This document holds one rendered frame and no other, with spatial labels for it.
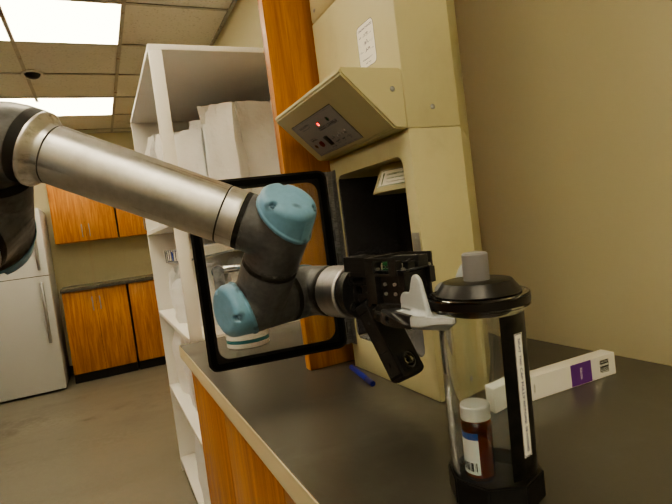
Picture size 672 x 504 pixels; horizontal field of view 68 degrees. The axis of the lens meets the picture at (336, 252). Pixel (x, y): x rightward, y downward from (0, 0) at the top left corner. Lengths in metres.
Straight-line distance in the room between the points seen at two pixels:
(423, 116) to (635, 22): 0.44
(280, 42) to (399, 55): 0.41
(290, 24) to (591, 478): 1.04
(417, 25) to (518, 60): 0.42
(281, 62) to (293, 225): 0.67
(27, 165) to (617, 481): 0.77
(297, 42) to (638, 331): 0.95
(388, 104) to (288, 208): 0.33
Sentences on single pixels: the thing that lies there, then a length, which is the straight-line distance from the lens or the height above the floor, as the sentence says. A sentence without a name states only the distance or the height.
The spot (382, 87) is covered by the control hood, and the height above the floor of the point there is 1.48.
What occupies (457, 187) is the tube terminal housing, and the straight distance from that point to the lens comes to 0.91.
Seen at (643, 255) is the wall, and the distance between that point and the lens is 1.11.
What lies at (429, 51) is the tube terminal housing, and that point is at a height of 1.54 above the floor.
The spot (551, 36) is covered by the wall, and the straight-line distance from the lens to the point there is 1.24.
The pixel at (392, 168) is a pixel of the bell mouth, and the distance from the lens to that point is 0.98.
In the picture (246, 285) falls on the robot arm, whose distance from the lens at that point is 0.67.
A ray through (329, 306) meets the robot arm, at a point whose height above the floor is 1.15.
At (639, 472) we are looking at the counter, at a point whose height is 0.94.
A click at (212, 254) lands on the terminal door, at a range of 1.08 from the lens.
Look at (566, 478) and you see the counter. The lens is 0.69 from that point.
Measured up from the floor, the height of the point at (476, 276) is 1.19.
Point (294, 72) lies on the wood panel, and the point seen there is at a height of 1.62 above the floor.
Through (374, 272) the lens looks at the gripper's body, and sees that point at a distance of 0.62.
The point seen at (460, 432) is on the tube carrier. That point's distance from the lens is 0.58.
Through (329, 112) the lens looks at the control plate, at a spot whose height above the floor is 1.47.
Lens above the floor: 1.26
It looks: 3 degrees down
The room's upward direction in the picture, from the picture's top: 7 degrees counter-clockwise
